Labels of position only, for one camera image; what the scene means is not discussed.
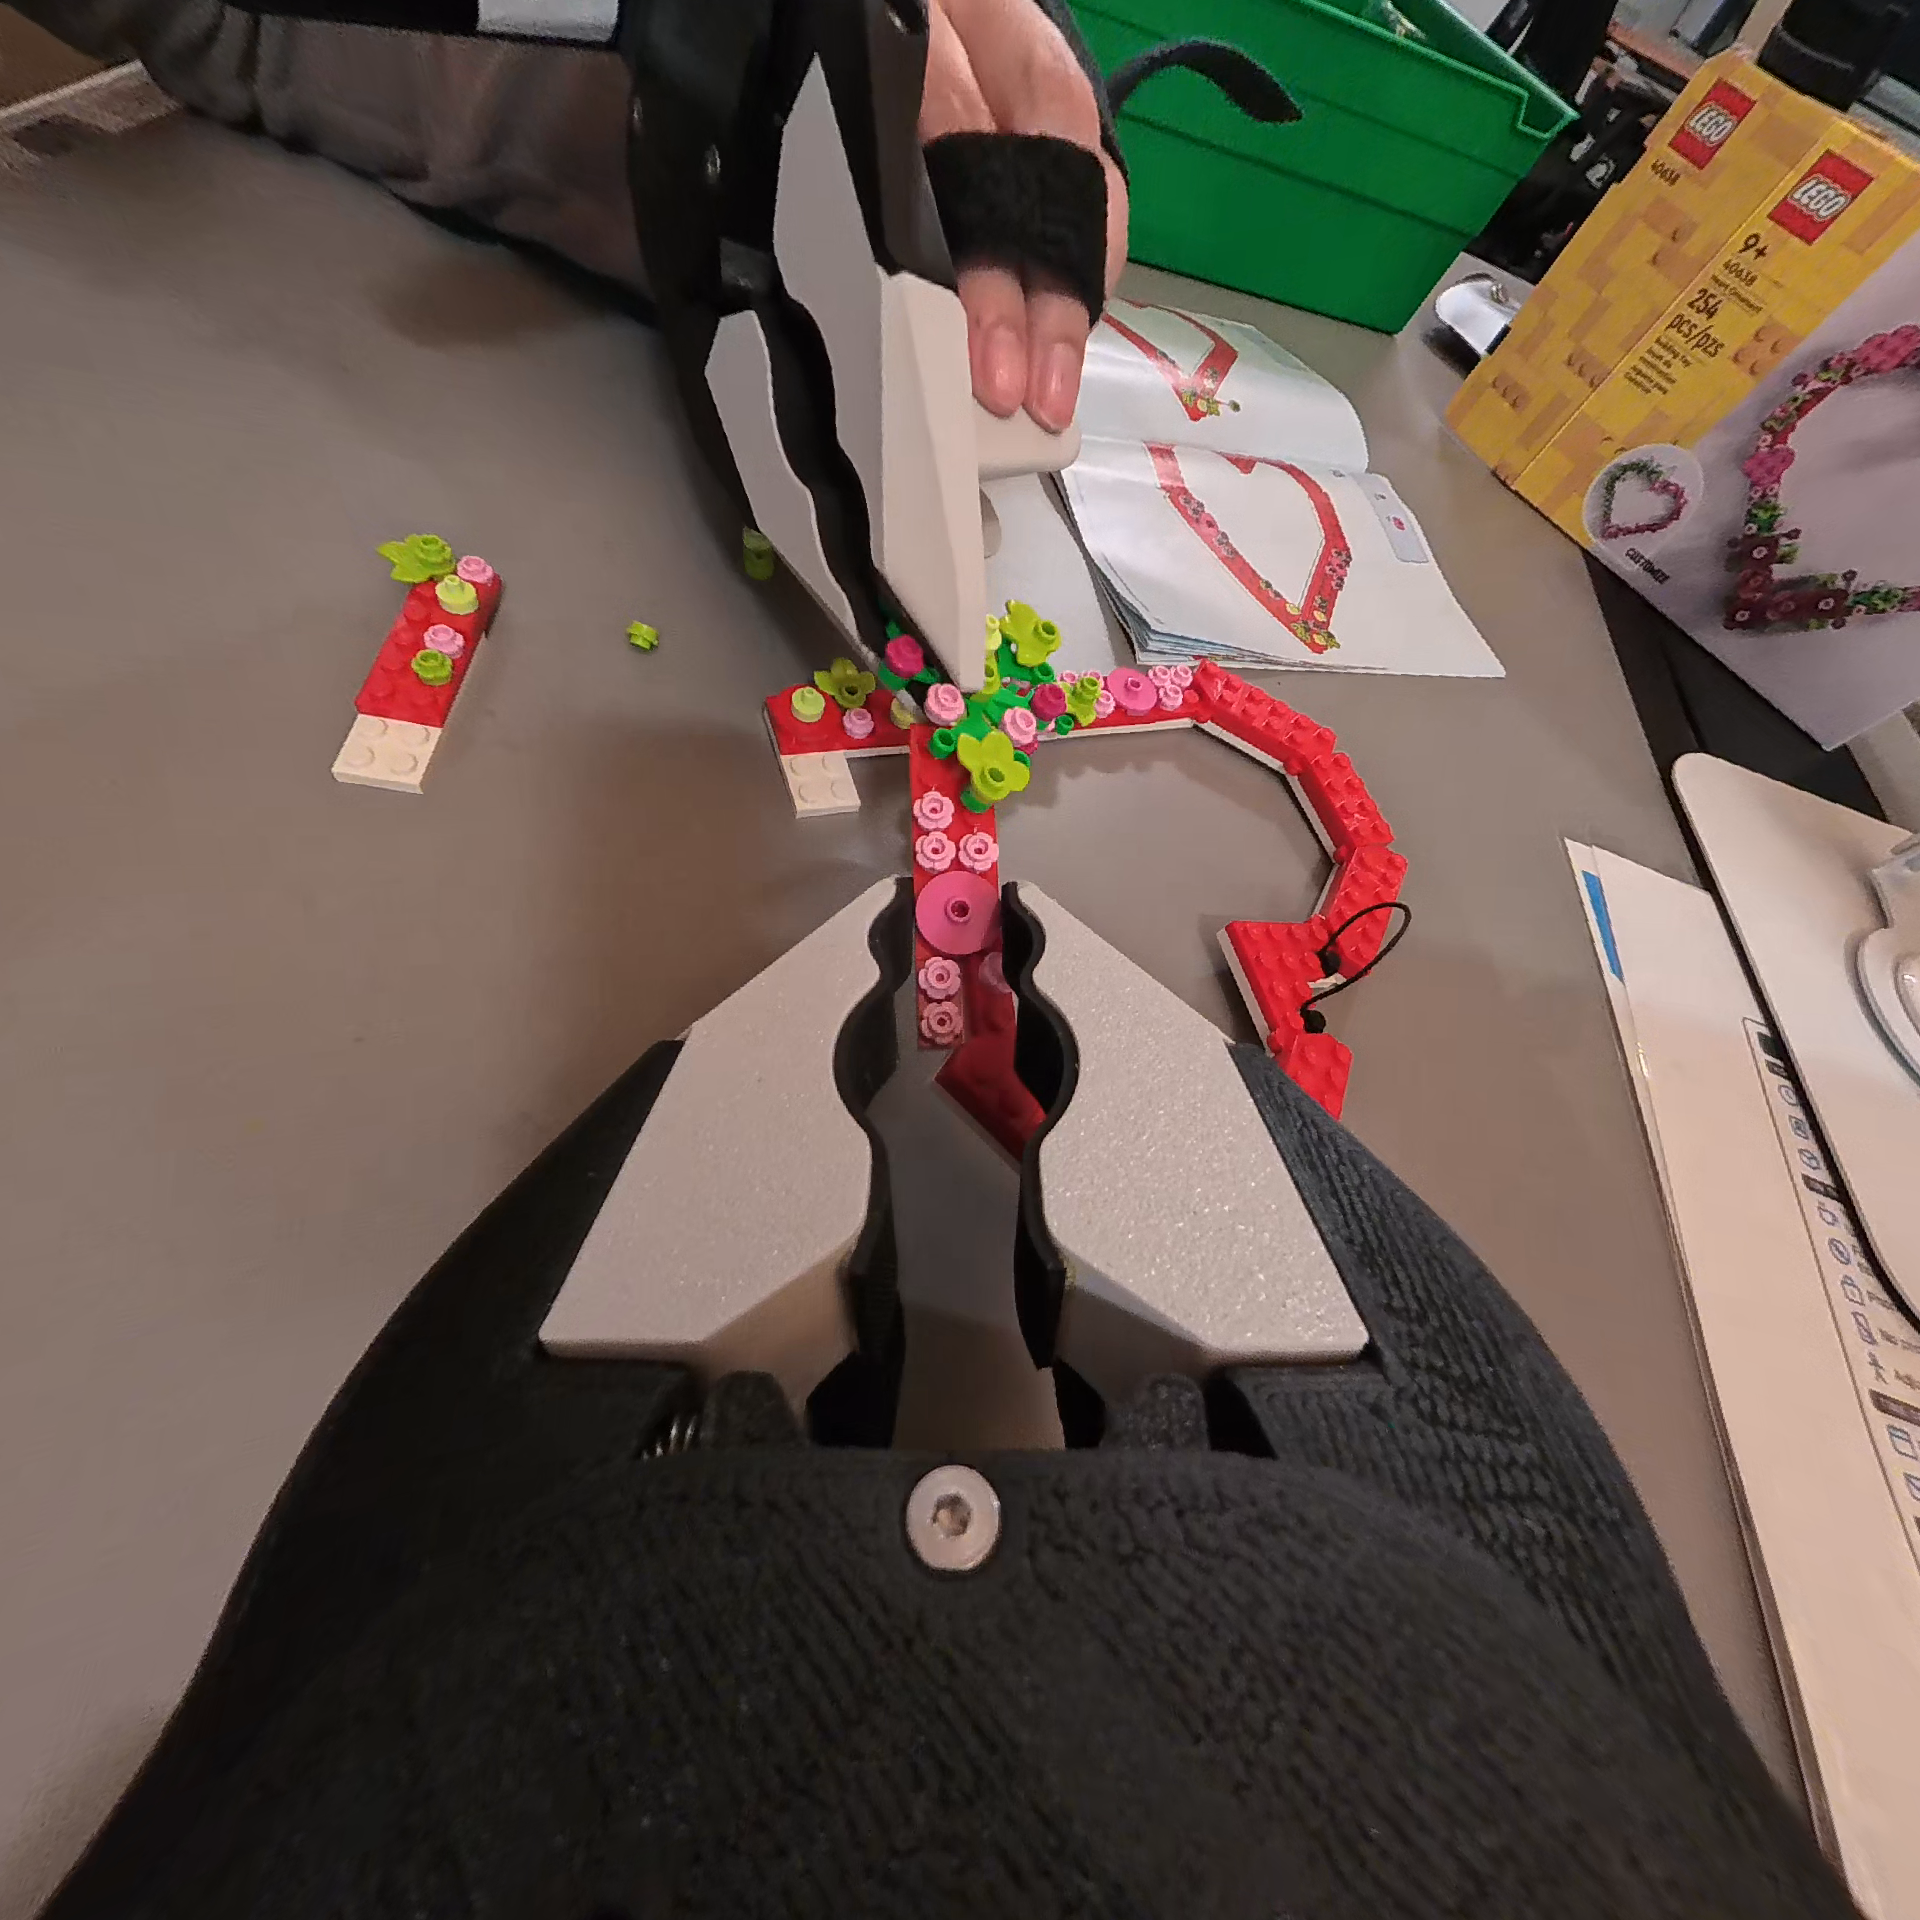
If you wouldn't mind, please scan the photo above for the white rounded pad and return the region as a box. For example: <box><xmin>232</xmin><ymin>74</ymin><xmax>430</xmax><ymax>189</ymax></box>
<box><xmin>1671</xmin><ymin>752</ymin><xmax>1920</xmax><ymax>1324</ymax></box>

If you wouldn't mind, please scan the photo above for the yellow lego box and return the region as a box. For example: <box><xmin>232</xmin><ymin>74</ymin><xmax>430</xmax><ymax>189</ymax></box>
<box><xmin>1444</xmin><ymin>46</ymin><xmax>1920</xmax><ymax>752</ymax></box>

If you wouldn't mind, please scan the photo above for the white round puck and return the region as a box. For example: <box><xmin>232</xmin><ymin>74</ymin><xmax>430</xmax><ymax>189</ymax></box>
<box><xmin>1858</xmin><ymin>838</ymin><xmax>1920</xmax><ymax>1081</ymax></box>

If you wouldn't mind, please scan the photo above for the person's left forearm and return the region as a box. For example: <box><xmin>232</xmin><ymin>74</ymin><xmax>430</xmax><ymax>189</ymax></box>
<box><xmin>126</xmin><ymin>0</ymin><xmax>663</xmax><ymax>293</ymax></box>

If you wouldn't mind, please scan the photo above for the lego instruction booklet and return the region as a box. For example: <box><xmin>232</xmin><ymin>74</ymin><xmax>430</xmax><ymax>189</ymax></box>
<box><xmin>982</xmin><ymin>297</ymin><xmax>1508</xmax><ymax>680</ymax></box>

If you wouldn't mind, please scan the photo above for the black string loop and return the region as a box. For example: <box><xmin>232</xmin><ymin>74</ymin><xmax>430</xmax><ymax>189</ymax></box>
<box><xmin>1304</xmin><ymin>901</ymin><xmax>1413</xmax><ymax>1037</ymax></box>

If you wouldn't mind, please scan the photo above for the green plastic bin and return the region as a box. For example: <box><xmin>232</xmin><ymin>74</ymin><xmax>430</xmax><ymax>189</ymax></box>
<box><xmin>1065</xmin><ymin>0</ymin><xmax>1579</xmax><ymax>337</ymax></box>

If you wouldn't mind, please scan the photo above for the red lego heart frame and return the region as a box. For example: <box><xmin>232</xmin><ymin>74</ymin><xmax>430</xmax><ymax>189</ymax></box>
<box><xmin>761</xmin><ymin>602</ymin><xmax>1411</xmax><ymax>1164</ymax></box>

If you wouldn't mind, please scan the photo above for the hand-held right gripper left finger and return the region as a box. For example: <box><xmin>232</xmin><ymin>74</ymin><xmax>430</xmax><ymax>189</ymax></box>
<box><xmin>537</xmin><ymin>877</ymin><xmax>919</xmax><ymax>1451</ymax></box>

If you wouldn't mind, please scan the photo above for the white printed paper sheet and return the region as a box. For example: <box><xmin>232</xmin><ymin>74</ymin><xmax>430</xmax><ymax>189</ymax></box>
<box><xmin>1563</xmin><ymin>837</ymin><xmax>1920</xmax><ymax>1920</ymax></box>

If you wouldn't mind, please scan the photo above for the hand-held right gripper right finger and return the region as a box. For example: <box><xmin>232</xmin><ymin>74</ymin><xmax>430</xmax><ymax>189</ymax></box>
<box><xmin>1001</xmin><ymin>877</ymin><xmax>1370</xmax><ymax>1451</ymax></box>

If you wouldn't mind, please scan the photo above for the short red lego strip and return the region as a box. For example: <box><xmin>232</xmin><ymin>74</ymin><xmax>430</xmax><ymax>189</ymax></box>
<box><xmin>330</xmin><ymin>532</ymin><xmax>504</xmax><ymax>793</ymax></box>

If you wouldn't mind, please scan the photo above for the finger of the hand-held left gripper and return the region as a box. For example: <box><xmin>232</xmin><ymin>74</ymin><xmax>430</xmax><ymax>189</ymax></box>
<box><xmin>705</xmin><ymin>311</ymin><xmax>900</xmax><ymax>663</ymax></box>
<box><xmin>770</xmin><ymin>69</ymin><xmax>1077</xmax><ymax>697</ymax></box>

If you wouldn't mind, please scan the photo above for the person's left hand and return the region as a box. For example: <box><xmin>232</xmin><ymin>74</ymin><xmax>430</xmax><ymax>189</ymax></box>
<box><xmin>914</xmin><ymin>0</ymin><xmax>1127</xmax><ymax>438</ymax></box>

